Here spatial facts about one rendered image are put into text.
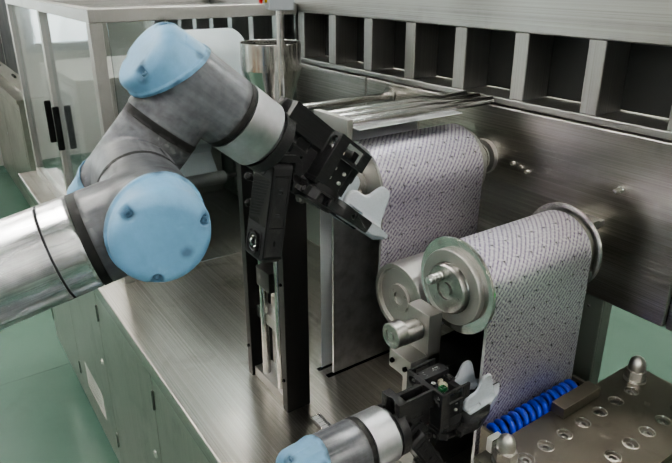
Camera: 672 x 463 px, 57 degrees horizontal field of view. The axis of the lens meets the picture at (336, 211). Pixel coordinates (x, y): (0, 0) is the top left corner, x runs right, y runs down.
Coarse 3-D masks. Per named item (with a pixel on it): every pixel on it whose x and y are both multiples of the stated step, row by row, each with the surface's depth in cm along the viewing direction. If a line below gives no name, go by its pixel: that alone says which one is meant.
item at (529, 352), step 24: (528, 312) 92; (552, 312) 96; (576, 312) 100; (504, 336) 90; (528, 336) 94; (552, 336) 98; (576, 336) 103; (504, 360) 92; (528, 360) 96; (552, 360) 101; (504, 384) 94; (528, 384) 98; (552, 384) 103; (504, 408) 96
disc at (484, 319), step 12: (444, 240) 90; (456, 240) 88; (468, 252) 86; (480, 264) 85; (480, 276) 85; (492, 288) 84; (492, 300) 84; (492, 312) 85; (468, 324) 89; (480, 324) 87
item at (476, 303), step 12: (432, 252) 91; (444, 252) 89; (456, 252) 87; (432, 264) 92; (456, 264) 87; (468, 264) 86; (468, 276) 86; (480, 288) 85; (432, 300) 93; (480, 300) 85; (444, 312) 92; (468, 312) 87; (480, 312) 86; (456, 324) 90
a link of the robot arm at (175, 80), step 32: (160, 32) 54; (128, 64) 55; (160, 64) 53; (192, 64) 55; (224, 64) 58; (160, 96) 55; (192, 96) 55; (224, 96) 57; (256, 96) 60; (192, 128) 57; (224, 128) 58
